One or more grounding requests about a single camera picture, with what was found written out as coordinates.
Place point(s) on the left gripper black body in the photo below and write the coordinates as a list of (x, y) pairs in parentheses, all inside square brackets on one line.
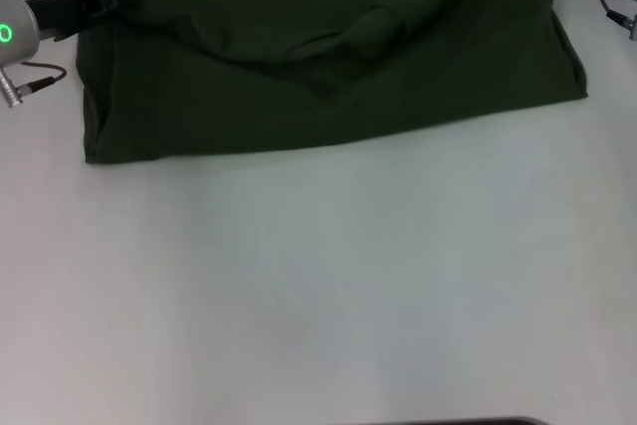
[(64, 9)]

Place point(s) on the dark green printed t-shirt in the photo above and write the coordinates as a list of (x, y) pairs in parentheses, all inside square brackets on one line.
[(323, 71)]

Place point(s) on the silver plug connector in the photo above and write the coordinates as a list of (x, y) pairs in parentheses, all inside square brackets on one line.
[(11, 86), (624, 22)]

